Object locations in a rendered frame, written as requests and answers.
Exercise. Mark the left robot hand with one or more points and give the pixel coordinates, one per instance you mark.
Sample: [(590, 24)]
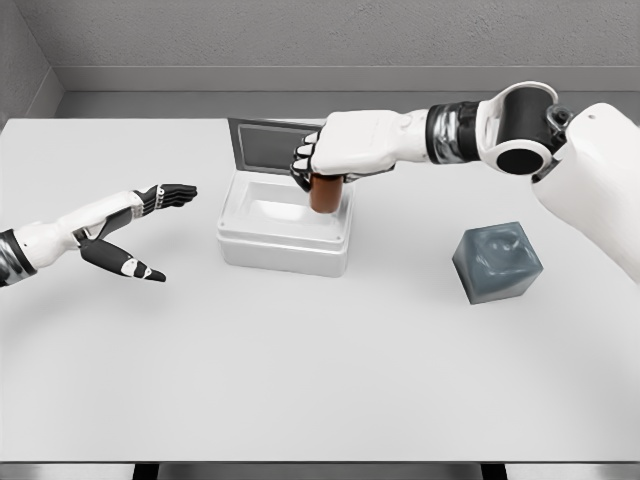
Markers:
[(100, 210)]

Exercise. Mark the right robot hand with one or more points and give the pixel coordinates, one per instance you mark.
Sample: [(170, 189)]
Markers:
[(355, 140)]

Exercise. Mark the brown cylindrical bottle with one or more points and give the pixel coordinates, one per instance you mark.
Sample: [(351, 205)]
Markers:
[(326, 192)]

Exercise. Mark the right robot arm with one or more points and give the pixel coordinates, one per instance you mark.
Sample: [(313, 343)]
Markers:
[(575, 165)]

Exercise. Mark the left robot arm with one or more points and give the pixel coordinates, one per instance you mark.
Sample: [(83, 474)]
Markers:
[(25, 247)]

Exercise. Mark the grey box lid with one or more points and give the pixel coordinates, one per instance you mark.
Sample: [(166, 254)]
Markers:
[(267, 147)]

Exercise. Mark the white open storage box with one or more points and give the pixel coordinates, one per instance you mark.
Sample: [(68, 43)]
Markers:
[(284, 235)]

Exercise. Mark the dark grey cube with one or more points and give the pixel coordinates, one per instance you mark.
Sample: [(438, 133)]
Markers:
[(495, 262)]

